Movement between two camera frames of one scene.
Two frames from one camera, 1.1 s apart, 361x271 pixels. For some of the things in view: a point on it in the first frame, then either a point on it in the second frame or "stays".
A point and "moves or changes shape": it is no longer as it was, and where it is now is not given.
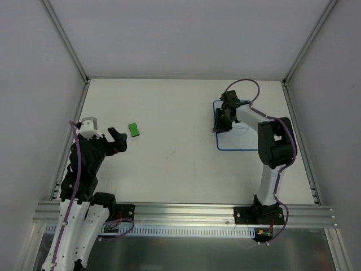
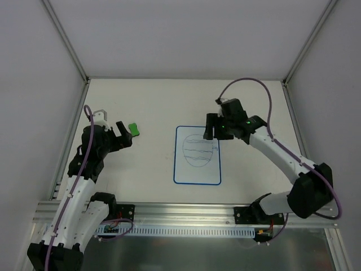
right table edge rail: [310, 176] stays
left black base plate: [125, 212] stays
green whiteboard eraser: [132, 127] stays
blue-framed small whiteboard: [241, 137] moves or changes shape
